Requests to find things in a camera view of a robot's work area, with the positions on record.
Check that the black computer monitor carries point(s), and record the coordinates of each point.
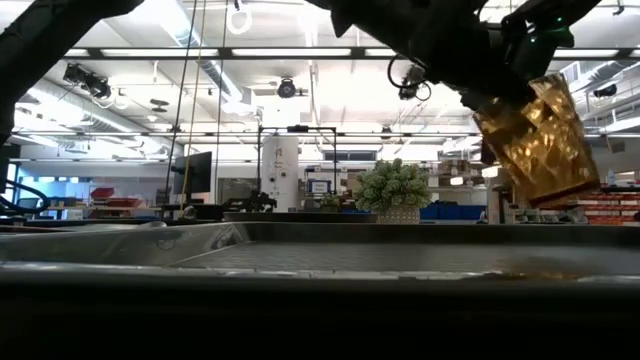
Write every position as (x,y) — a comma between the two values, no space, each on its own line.
(195,172)

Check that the blue framed sign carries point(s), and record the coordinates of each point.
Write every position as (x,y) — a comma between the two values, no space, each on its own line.
(319,186)

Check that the red and white shelf bins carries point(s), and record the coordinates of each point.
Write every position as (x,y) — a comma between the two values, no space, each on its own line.
(607,207)

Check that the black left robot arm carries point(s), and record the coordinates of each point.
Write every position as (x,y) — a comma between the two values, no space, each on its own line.
(35,45)

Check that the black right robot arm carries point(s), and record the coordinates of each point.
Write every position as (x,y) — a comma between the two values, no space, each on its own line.
(550,12)

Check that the white cylindrical tank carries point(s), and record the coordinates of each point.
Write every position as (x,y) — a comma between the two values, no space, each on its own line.
(280,170)

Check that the round black ceiling camera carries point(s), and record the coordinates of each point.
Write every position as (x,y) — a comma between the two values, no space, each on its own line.
(286,88)

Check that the green potted plant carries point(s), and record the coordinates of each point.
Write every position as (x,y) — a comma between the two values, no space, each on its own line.
(392,187)

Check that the red storage bins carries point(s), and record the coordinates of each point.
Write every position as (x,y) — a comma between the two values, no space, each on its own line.
(115,197)

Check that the blue storage bins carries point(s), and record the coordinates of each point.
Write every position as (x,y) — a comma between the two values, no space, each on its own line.
(452,211)

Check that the black ceiling spotlights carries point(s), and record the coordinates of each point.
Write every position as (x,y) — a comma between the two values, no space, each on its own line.
(90,82)

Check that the small green plant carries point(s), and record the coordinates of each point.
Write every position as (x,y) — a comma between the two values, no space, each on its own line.
(330,201)

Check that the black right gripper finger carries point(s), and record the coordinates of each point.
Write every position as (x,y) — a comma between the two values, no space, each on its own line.
(500,97)
(487,152)

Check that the black plastic tray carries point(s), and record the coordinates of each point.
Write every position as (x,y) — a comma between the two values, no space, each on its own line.
(320,250)

